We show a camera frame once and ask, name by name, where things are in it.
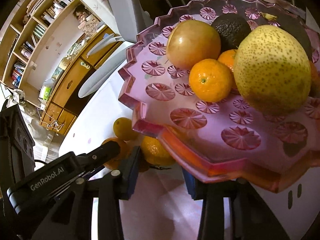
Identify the red apple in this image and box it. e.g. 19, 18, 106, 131
166, 20, 221, 70

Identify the yellow pear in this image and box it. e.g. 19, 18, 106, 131
233, 25, 312, 115

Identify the dark avocado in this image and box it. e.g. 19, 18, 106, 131
211, 14, 251, 52

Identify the overripe dark banana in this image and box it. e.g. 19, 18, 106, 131
259, 11, 312, 60

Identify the large orange tangerine front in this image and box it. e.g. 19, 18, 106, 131
217, 49, 237, 72

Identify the cartoon printed tablecloth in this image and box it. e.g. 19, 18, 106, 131
59, 72, 319, 239

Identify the small yellow tangerine top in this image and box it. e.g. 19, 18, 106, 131
113, 117, 138, 141

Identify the pink glass fruit bowl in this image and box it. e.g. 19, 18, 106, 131
118, 0, 320, 194

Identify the wooden desk with drawers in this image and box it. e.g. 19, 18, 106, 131
40, 26, 122, 135

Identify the green tissue pack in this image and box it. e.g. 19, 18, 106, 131
39, 85, 53, 101

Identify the wooden bookshelf hutch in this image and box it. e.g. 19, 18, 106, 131
1, 0, 107, 106

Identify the grey office chair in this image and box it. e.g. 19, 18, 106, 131
78, 0, 153, 98

